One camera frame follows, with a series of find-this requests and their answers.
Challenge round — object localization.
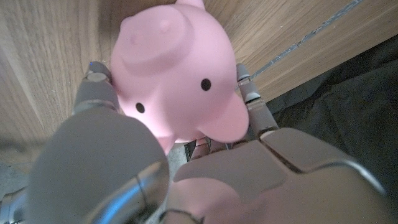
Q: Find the black backdrop curtain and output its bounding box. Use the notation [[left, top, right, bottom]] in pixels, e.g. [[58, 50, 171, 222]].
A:
[[267, 34, 398, 200]]

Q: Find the grey tape outline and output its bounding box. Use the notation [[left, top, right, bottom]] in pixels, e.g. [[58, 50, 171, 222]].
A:
[[251, 0, 364, 79]]

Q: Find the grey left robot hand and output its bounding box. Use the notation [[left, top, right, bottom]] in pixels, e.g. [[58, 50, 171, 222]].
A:
[[0, 60, 398, 224]]

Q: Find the pink plastic piggy bank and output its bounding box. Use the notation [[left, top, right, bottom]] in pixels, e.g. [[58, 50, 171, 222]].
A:
[[109, 0, 250, 156]]

